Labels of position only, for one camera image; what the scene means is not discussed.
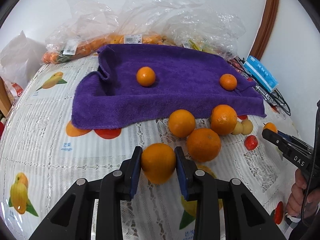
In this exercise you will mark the person's right hand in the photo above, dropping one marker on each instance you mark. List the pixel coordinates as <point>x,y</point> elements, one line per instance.
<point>295,199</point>

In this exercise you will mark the large orange front right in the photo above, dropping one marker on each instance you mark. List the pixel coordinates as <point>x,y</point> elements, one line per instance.
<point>203,145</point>

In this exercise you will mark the blue white box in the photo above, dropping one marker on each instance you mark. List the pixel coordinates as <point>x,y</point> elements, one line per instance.
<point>260,72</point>

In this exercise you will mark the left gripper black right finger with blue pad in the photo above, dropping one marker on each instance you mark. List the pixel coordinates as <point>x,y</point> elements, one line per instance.
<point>244,216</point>

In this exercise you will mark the small kumquat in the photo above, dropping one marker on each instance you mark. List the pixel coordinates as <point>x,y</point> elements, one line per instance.
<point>271,127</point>

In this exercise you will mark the bumpy orange near towel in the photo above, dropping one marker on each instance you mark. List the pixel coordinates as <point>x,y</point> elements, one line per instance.
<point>223,119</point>

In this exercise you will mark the clear plastic bag right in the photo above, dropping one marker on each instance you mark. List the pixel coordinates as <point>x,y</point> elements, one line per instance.
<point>207,31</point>

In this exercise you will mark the wooden door frame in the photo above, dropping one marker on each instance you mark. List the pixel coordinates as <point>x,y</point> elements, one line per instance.
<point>265,29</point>

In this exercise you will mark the purple towel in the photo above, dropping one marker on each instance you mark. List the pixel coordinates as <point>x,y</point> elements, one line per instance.
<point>187,79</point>

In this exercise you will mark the white lace fruit tablecloth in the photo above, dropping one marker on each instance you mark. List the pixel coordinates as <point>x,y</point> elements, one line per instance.
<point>40,162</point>

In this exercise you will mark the clear plastic bag left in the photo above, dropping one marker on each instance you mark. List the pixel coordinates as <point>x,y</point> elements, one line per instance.
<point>67,45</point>

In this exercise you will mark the small orange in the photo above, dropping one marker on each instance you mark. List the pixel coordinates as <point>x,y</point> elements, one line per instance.
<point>228,82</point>
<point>158,163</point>

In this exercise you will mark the clear plastic bag of oranges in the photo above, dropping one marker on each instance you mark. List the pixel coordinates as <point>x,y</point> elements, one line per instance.
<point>144,18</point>

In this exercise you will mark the red small fruit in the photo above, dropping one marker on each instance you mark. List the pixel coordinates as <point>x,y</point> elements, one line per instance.
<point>251,142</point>

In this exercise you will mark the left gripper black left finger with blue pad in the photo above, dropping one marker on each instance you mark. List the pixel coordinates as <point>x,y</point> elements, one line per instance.
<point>71,217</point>

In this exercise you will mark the pale yellow small fruit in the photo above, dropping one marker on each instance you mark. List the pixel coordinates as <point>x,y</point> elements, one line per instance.
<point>247,127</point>

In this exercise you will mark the white plastic bag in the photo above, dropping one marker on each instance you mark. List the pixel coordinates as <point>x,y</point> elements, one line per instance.
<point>19,64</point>

